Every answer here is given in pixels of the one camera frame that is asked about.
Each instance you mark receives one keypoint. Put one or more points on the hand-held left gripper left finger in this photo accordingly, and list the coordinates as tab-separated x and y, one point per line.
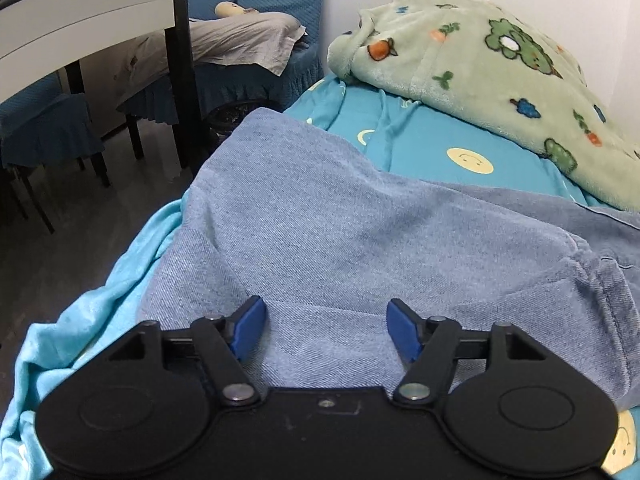
247	327

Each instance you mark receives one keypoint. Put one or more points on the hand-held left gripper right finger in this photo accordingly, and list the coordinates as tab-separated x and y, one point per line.
402	327

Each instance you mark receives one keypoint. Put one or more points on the blue denim pants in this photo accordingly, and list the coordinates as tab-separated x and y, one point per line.
325	220

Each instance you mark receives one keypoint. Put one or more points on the teal smiley print bed sheet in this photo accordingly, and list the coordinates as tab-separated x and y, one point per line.
425	135

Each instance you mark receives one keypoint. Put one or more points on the black trash bin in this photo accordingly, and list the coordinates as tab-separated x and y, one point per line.
235	115

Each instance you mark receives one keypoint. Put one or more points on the green printed fleece blanket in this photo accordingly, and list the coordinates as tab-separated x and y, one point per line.
475	75

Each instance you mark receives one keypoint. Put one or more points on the yellow plush toy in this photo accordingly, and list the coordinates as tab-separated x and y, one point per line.
232	8

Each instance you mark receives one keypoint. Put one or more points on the white table with black legs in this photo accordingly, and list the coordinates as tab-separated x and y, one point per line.
75	15

